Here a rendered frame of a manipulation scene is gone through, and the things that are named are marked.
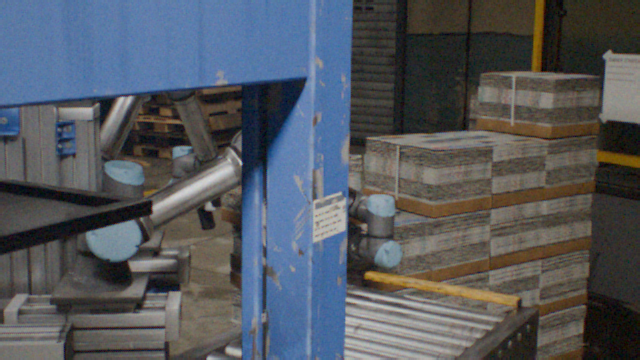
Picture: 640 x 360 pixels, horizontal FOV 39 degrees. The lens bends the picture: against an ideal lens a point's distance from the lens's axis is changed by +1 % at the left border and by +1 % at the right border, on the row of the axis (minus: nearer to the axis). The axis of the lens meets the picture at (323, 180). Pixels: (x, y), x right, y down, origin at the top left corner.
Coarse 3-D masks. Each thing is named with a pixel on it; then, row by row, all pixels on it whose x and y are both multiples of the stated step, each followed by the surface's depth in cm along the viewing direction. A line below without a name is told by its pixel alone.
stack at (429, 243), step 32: (416, 224) 303; (448, 224) 313; (480, 224) 322; (512, 224) 333; (416, 256) 305; (448, 256) 315; (480, 256) 325; (416, 288) 307; (480, 288) 326; (512, 288) 338
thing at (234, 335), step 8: (352, 280) 245; (360, 280) 249; (240, 328) 206; (216, 336) 201; (224, 336) 201; (232, 336) 201; (240, 336) 201; (200, 344) 196; (208, 344) 196; (216, 344) 196; (224, 344) 197; (240, 344) 202; (184, 352) 191; (192, 352) 192; (200, 352) 192; (208, 352) 192
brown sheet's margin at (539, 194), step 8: (520, 192) 332; (528, 192) 334; (536, 192) 337; (544, 192) 340; (496, 200) 325; (504, 200) 327; (512, 200) 330; (520, 200) 332; (528, 200) 335; (536, 200) 338
